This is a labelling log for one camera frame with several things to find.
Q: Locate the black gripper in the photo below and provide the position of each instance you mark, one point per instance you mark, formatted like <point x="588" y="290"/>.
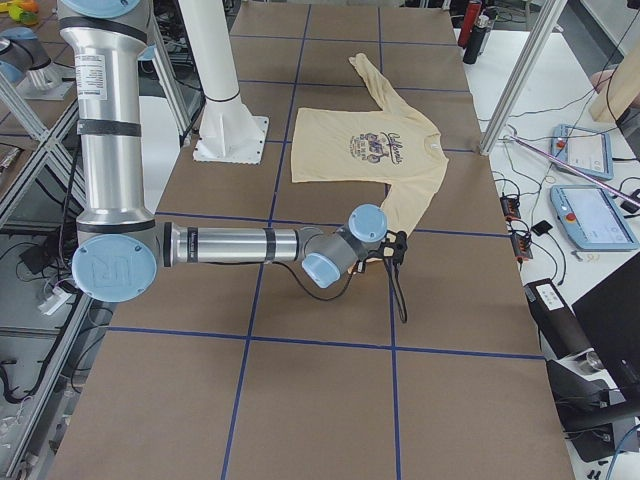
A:
<point x="366" y="265"/>

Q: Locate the cream long-sleeve printed shirt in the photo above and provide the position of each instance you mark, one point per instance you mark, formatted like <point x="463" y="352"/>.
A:
<point x="396" y="145"/>

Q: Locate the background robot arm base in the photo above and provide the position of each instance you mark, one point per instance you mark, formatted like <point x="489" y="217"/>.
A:
<point x="29" y="68"/>

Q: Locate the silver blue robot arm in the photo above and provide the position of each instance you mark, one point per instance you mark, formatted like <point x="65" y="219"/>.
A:
<point x="120" y="245"/>

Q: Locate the orange black connector box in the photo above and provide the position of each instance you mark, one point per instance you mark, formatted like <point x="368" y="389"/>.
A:
<point x="510" y="208"/>

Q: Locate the near teach pendant tablet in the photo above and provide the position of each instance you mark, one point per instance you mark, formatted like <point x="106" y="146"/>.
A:
<point x="591" y="219"/>

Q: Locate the teach pendant tablet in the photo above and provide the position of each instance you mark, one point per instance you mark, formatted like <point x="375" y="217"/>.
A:
<point x="586" y="149"/>
<point x="591" y="219"/>

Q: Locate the black thermos bottle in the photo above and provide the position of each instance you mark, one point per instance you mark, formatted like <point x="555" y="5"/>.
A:
<point x="476" y="39"/>

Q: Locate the far teach pendant tablet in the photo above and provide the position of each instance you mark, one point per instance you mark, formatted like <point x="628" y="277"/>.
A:
<point x="586" y="149"/>

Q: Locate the black monitor screen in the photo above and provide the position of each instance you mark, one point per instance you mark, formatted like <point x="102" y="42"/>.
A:
<point x="609" y="316"/>

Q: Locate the pink metal rod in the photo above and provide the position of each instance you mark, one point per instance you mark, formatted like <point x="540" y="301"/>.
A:
<point x="574" y="170"/>

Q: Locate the red thermos bottle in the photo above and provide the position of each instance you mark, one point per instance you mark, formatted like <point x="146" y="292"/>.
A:
<point x="472" y="12"/>

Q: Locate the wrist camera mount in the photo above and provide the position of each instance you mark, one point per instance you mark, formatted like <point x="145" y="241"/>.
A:
<point x="395" y="246"/>

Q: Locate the aluminium frame post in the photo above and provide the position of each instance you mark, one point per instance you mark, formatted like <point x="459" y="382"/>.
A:
<point x="524" y="66"/>

